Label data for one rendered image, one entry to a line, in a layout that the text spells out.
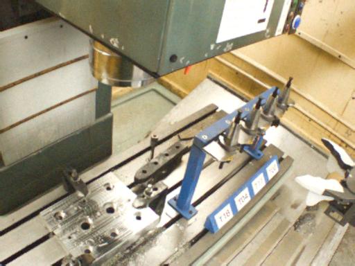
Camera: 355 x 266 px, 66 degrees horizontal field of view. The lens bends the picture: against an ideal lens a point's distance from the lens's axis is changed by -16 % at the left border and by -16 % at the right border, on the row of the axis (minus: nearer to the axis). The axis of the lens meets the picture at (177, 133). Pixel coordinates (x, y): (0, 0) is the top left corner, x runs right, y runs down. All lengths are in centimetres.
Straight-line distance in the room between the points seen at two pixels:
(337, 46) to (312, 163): 60
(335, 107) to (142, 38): 124
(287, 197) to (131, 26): 125
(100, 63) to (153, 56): 21
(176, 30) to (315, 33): 114
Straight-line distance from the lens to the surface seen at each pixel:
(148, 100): 206
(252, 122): 94
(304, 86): 157
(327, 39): 146
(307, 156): 164
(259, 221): 137
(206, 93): 181
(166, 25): 38
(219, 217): 106
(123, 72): 58
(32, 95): 111
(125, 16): 42
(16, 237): 105
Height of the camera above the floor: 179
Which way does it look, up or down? 40 degrees down
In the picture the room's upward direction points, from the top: 12 degrees clockwise
